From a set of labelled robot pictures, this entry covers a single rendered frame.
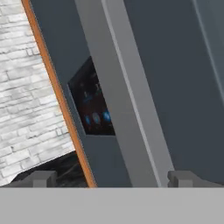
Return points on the dark grey door with display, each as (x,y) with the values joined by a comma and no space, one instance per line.
(58,32)

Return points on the orange wooden side panel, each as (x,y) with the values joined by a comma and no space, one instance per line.
(56,87)

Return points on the plain dark grey fridge door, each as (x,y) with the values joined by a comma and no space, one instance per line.
(175,87)

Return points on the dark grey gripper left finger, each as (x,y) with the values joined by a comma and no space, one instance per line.
(43,178)

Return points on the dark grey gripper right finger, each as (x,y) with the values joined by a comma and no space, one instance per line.
(183,178)

